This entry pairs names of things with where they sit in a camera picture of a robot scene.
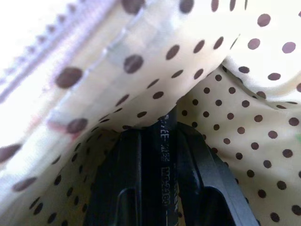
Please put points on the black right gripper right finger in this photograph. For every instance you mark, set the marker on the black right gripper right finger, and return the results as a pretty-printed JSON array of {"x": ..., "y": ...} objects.
[{"x": 207, "y": 188}]

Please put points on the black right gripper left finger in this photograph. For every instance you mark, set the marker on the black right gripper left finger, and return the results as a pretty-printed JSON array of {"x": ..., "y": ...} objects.
[{"x": 113, "y": 179}]

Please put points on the black marker with white print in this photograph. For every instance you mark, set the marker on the black marker with white print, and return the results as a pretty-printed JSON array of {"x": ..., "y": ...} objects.
[{"x": 165, "y": 164}]

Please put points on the grey plaid pouch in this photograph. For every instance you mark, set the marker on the grey plaid pouch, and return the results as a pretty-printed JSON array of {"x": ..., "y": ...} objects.
[{"x": 235, "y": 99}]

